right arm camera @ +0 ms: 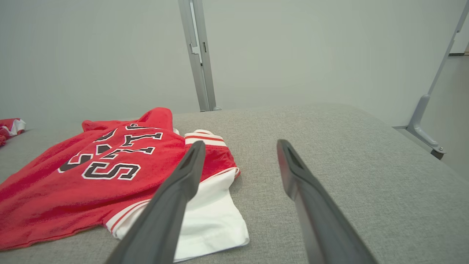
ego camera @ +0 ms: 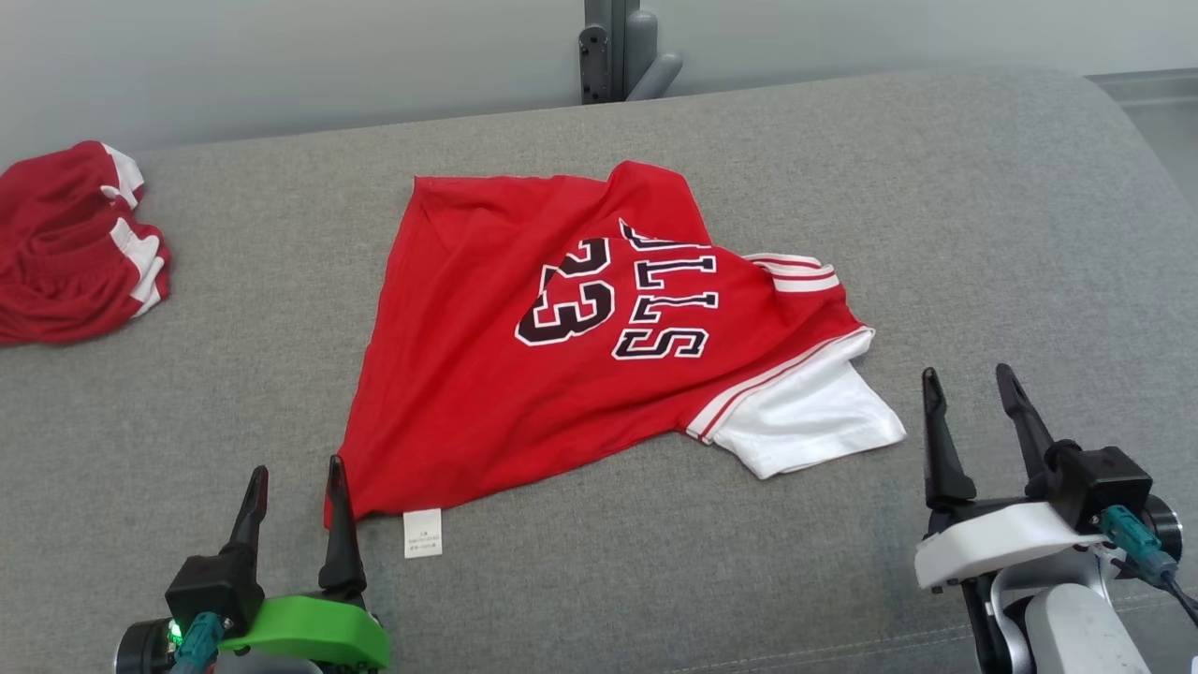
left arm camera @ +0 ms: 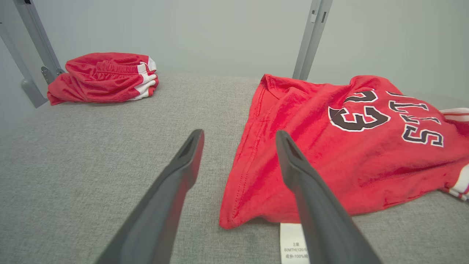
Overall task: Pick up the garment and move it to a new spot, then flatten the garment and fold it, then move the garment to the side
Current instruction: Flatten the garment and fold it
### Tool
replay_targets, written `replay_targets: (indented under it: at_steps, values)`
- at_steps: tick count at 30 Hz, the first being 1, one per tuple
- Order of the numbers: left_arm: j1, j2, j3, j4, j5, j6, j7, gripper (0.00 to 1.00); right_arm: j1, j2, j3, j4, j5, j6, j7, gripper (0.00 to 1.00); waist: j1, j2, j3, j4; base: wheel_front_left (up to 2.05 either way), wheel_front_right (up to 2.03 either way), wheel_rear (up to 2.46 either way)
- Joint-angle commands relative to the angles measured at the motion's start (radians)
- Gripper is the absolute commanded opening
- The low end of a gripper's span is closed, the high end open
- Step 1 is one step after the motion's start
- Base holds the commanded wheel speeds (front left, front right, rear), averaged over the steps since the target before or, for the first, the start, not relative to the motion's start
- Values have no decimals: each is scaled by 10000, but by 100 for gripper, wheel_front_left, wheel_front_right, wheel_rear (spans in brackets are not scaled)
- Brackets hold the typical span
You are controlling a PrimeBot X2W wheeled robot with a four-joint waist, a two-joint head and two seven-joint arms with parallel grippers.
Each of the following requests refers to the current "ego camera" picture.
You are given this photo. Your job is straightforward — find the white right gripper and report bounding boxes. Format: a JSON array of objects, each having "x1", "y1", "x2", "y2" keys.
[{"x1": 914, "y1": 363, "x2": 1110, "y2": 591}]

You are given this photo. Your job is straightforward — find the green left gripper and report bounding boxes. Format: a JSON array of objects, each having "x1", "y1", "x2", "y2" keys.
[{"x1": 220, "y1": 456, "x2": 392, "y2": 670}]

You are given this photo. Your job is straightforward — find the red white basketball jersey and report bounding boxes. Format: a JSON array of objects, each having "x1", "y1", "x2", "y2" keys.
[{"x1": 323, "y1": 159, "x2": 907, "y2": 560}]

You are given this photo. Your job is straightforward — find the red shorts white side stripes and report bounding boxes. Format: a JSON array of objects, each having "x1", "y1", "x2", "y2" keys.
[{"x1": 0, "y1": 140, "x2": 171, "y2": 345}]

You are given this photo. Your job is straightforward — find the left teal plug cable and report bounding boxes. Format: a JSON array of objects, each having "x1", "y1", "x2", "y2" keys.
[{"x1": 168, "y1": 613, "x2": 226, "y2": 674}]

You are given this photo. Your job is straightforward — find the right teal plug black cable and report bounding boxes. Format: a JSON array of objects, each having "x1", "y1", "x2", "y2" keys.
[{"x1": 1100, "y1": 505, "x2": 1198, "y2": 628}]

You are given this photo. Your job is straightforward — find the grey metal partition post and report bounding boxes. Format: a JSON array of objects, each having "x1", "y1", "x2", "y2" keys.
[{"x1": 578, "y1": 0, "x2": 684, "y2": 106}]

